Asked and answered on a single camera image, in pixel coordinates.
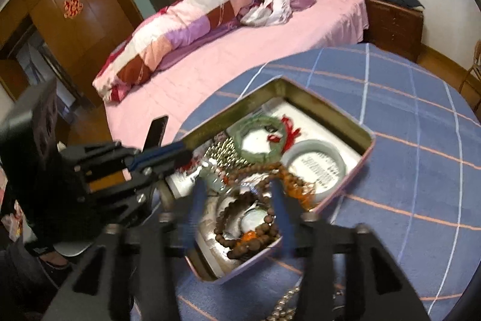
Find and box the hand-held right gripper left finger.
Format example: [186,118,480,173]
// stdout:
[41,176,209,321]

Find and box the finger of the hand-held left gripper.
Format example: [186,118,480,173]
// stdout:
[79,160,194,201]
[62,141,194,171]

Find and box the white pearl necklace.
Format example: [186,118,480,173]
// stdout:
[205,138,241,171]

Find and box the blue plaid tablecloth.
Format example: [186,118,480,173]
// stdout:
[130,43,481,321]

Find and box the green jade bangle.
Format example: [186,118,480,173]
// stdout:
[235,116,292,165]

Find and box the black phone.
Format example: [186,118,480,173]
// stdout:
[143,115,170,152]

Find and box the brown wooden bead necklace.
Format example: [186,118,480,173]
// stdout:
[214,162,316,261]

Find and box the small silver bead chain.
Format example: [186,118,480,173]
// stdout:
[265,287,301,321]

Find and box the red wardrobe decoration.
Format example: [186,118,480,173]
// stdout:
[62,0,84,20]

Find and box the pale green jade pendant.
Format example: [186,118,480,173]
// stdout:
[199,161,226,194]

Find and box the red knotted cord tassel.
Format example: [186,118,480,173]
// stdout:
[280,116,303,139]

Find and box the rectangular metal tin box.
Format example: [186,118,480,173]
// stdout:
[165,77,376,286]

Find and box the wooden chair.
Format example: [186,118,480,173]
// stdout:
[460,41,481,96]

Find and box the pink patchwork quilt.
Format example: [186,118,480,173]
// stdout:
[92,0,264,103]

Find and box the bed with pink sheet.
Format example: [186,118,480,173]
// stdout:
[92,0,369,156]

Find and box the dark wooden nightstand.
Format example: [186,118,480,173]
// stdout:
[363,0,425,62]

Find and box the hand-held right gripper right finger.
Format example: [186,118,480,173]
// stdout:
[268,180,431,321]

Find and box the white jade bangle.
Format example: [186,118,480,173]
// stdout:
[282,140,345,207]

